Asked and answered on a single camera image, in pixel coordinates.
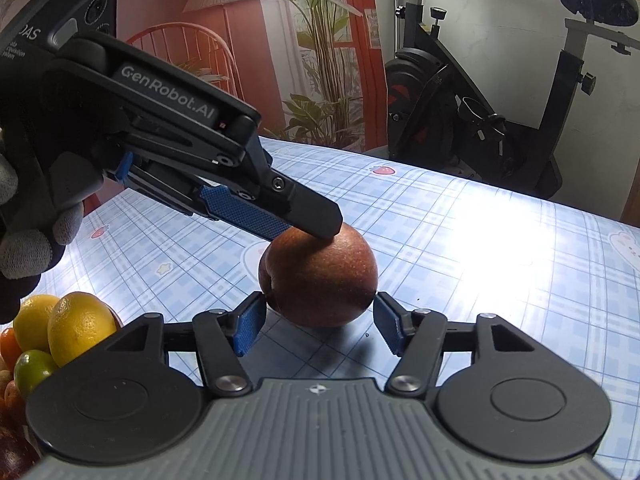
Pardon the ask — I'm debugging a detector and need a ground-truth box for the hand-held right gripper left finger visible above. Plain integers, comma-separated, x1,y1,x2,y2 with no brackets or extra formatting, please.
105,291,268,397

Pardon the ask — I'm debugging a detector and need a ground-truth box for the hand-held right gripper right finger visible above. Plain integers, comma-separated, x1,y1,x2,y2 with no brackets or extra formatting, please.
372,291,538,396

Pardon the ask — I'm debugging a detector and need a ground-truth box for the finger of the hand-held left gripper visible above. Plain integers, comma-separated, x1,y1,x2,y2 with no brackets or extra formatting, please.
116,151,292,242
106,117,343,239

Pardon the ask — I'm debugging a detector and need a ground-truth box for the red-brown apple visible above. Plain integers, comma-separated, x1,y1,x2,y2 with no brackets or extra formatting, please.
258,225,378,328

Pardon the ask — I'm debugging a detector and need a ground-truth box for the large yellow orange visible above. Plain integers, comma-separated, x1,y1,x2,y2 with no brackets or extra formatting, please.
47,291,118,368
12,294,61,353

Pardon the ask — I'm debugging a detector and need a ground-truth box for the green round fruit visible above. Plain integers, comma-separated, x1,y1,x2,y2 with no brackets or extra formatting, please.
14,350,60,401

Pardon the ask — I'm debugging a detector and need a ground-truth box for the dark purple mangosteen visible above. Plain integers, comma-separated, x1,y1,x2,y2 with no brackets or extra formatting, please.
0,424,42,480

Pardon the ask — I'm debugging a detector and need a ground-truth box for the person's left hand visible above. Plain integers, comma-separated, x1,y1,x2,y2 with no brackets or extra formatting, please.
0,130,103,325

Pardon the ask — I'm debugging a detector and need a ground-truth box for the blue plaid tablecloth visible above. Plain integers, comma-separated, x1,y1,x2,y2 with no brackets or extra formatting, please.
37,136,640,461

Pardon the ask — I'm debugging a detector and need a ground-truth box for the black exercise bike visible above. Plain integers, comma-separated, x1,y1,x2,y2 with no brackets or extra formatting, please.
367,0,640,201

